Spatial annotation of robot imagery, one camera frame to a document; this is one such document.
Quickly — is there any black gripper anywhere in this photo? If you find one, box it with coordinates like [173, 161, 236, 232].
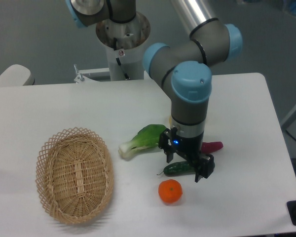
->
[158, 128, 215, 183]

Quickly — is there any dark green cucumber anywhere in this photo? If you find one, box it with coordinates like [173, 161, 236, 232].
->
[157, 161, 195, 176]

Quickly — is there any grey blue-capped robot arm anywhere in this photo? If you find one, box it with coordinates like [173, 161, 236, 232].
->
[66, 0, 243, 181]

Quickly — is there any orange tangerine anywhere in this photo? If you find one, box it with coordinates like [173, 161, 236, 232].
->
[158, 179, 183, 204]

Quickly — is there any purple-red sweet potato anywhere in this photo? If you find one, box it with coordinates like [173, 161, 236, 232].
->
[201, 142, 223, 154]

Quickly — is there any green bok choy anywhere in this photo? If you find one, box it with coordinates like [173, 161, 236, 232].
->
[118, 124, 167, 159]

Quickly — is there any woven wicker basket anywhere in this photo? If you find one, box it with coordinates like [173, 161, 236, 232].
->
[36, 127, 114, 225]

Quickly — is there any white chair armrest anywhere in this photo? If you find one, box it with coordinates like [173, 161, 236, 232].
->
[0, 64, 35, 87]

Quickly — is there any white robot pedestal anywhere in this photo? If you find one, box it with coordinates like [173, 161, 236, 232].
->
[73, 11, 153, 84]

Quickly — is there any black pedestal cable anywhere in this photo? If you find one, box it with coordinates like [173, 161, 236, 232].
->
[112, 37, 131, 81]

